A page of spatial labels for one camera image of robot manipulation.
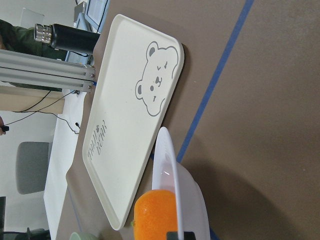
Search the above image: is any green bowl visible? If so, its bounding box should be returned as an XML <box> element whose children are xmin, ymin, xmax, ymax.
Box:
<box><xmin>69</xmin><ymin>232</ymin><xmax>98</xmax><ymax>240</ymax></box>

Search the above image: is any black bottle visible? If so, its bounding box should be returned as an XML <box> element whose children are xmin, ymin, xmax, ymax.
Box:
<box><xmin>34</xmin><ymin>23</ymin><xmax>100</xmax><ymax>55</ymax></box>

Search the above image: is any aluminium frame post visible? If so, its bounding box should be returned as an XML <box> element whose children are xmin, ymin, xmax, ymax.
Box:
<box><xmin>0</xmin><ymin>49</ymin><xmax>96</xmax><ymax>92</ymax></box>

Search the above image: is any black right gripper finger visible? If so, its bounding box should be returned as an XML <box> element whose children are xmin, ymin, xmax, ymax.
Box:
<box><xmin>166</xmin><ymin>231</ymin><xmax>195</xmax><ymax>240</ymax></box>

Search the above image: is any orange fruit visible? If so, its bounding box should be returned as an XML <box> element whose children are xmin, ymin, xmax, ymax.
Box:
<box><xmin>133</xmin><ymin>189</ymin><xmax>178</xmax><ymax>240</ymax></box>

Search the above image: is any cream bear tray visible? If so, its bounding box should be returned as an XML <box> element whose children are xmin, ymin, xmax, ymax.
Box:
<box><xmin>82</xmin><ymin>14</ymin><xmax>185</xmax><ymax>231</ymax></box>

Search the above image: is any grey office chair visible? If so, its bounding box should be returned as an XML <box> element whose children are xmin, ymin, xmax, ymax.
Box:
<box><xmin>15</xmin><ymin>141</ymin><xmax>52</xmax><ymax>195</ymax></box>

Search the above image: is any white plate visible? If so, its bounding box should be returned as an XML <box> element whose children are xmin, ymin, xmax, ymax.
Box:
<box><xmin>152</xmin><ymin>127</ymin><xmax>211</xmax><ymax>240</ymax></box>

